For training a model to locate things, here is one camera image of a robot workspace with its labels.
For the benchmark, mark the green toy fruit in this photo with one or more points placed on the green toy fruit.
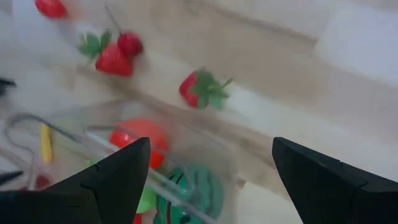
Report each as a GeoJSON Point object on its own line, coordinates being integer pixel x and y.
{"type": "Point", "coordinates": [146, 200]}

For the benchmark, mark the slender yellow toy pepper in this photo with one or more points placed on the slender yellow toy pepper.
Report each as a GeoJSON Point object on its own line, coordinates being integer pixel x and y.
{"type": "Point", "coordinates": [46, 143]}

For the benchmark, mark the dark red toy cherry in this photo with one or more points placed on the dark red toy cherry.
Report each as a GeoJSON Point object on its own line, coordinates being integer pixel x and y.
{"type": "Point", "coordinates": [130, 44]}

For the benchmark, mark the red toy tomato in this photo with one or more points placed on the red toy tomato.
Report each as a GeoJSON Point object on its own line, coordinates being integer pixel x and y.
{"type": "Point", "coordinates": [140, 130]}

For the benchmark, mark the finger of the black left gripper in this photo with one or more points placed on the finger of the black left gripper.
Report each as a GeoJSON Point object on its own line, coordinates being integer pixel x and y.
{"type": "Point", "coordinates": [5, 84]}
{"type": "Point", "coordinates": [7, 177]}

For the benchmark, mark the red toy strawberry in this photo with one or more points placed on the red toy strawberry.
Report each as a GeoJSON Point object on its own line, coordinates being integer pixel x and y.
{"type": "Point", "coordinates": [42, 183]}
{"type": "Point", "coordinates": [113, 62]}

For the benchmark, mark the strawberry with large green calyx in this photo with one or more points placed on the strawberry with large green calyx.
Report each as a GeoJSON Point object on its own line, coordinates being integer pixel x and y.
{"type": "Point", "coordinates": [188, 90]}

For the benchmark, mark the clear plastic storage container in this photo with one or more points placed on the clear plastic storage container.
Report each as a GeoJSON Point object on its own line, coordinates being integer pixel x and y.
{"type": "Point", "coordinates": [93, 118]}

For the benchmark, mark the green striped toy watermelon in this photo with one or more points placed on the green striped toy watermelon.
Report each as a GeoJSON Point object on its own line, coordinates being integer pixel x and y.
{"type": "Point", "coordinates": [199, 193]}

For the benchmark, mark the red toy apple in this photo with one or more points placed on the red toy apple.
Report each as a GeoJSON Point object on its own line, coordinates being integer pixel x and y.
{"type": "Point", "coordinates": [51, 7]}

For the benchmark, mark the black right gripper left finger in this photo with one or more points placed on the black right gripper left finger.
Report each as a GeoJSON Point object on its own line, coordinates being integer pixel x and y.
{"type": "Point", "coordinates": [124, 174]}

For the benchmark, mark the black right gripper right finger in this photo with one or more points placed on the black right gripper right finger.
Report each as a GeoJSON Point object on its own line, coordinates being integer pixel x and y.
{"type": "Point", "coordinates": [311, 180]}

